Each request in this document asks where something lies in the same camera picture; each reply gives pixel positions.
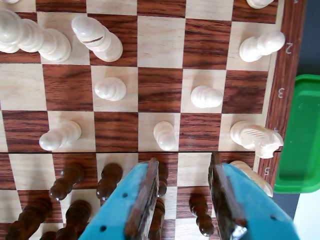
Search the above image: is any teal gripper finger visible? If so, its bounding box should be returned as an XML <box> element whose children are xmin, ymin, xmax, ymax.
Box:
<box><xmin>207</xmin><ymin>151</ymin><xmax>300</xmax><ymax>240</ymax></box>
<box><xmin>79</xmin><ymin>157</ymin><xmax>160</xmax><ymax>240</ymax></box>

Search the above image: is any dark wooden chess pawn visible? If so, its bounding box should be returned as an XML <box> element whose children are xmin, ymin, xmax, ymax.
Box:
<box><xmin>157</xmin><ymin>161</ymin><xmax>169</xmax><ymax>199</ymax></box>
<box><xmin>49</xmin><ymin>161</ymin><xmax>86</xmax><ymax>202</ymax></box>
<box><xmin>96</xmin><ymin>162</ymin><xmax>124</xmax><ymax>202</ymax></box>
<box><xmin>188</xmin><ymin>192</ymin><xmax>216</xmax><ymax>237</ymax></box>

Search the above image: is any tall dark wooden chess piece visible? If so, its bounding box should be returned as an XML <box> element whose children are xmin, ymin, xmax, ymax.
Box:
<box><xmin>4</xmin><ymin>196</ymin><xmax>53</xmax><ymax>240</ymax></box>
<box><xmin>148</xmin><ymin>196</ymin><xmax>167</xmax><ymax>240</ymax></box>
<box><xmin>38</xmin><ymin>199</ymin><xmax>93</xmax><ymax>240</ymax></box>

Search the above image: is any light wooden chess bishop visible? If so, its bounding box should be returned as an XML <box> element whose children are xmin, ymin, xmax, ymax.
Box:
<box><xmin>71</xmin><ymin>14</ymin><xmax>124</xmax><ymax>63</ymax></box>

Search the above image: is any light wooden chess queen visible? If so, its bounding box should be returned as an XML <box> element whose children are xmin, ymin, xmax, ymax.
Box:
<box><xmin>0</xmin><ymin>9</ymin><xmax>73</xmax><ymax>63</ymax></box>

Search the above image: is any green plastic tray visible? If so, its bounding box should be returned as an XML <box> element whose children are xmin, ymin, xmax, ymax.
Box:
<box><xmin>273</xmin><ymin>73</ymin><xmax>320</xmax><ymax>194</ymax></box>

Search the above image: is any wooden chessboard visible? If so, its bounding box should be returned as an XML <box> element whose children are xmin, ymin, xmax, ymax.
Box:
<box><xmin>0</xmin><ymin>0</ymin><xmax>307</xmax><ymax>240</ymax></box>

